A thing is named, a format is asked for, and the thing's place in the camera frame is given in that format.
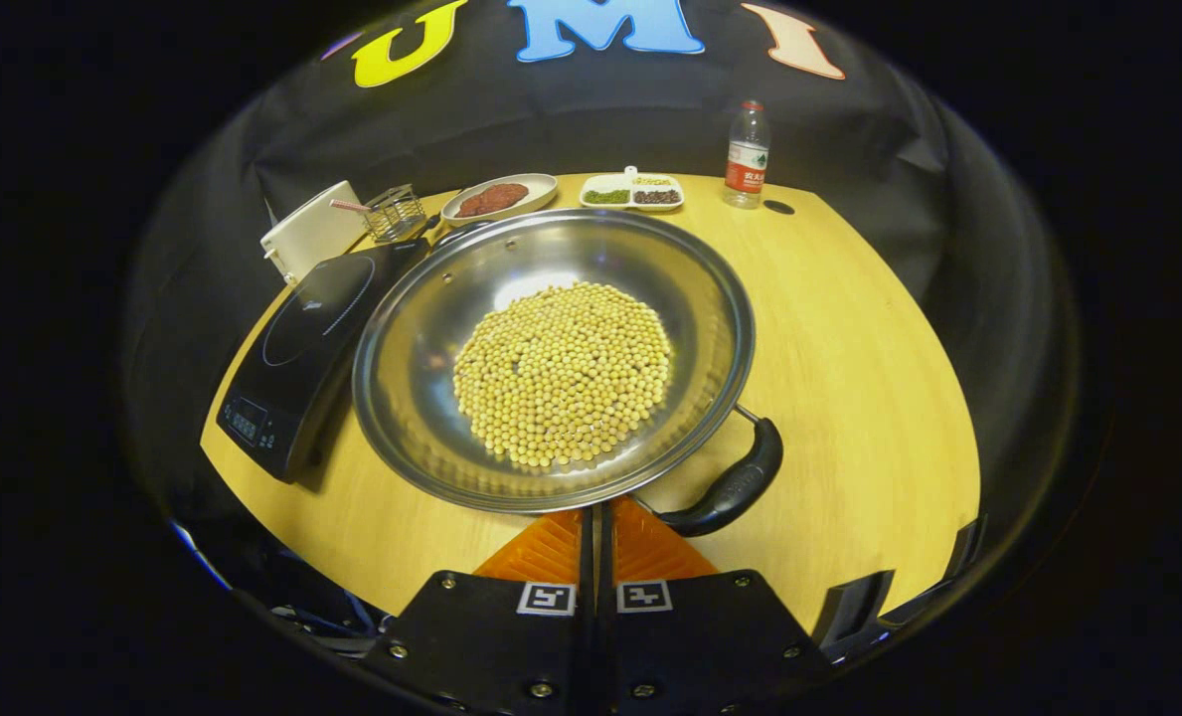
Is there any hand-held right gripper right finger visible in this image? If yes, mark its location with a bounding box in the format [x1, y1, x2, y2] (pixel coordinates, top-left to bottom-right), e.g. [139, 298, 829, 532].
[598, 497, 835, 716]

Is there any clear plastic water bottle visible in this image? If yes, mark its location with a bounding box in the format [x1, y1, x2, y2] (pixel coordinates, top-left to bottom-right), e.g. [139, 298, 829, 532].
[723, 99, 771, 210]

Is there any white divided dish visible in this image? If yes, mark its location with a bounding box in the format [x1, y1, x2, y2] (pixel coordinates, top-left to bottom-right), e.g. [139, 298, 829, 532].
[579, 165, 686, 214]

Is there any round white plate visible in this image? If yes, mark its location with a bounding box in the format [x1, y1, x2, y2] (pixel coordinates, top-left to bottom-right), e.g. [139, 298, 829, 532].
[440, 173, 559, 228]

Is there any stainless steel pot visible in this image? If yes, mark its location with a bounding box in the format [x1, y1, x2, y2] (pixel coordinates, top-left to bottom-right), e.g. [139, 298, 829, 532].
[352, 207, 785, 539]

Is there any pile of soybeans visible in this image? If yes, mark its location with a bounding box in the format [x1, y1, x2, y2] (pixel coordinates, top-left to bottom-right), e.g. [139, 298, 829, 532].
[451, 281, 675, 469]

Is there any metal wire basket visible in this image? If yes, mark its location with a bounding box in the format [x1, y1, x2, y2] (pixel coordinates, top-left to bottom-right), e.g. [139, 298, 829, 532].
[362, 184, 428, 244]

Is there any white toaster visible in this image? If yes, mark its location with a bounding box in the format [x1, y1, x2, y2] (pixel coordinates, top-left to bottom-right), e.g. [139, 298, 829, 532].
[259, 180, 368, 286]

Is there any black induction cooktop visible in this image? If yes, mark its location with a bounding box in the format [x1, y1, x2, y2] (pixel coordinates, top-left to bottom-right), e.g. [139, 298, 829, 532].
[216, 239, 432, 485]

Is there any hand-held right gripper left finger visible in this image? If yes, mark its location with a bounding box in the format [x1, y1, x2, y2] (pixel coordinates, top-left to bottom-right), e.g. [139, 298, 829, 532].
[367, 505, 596, 716]

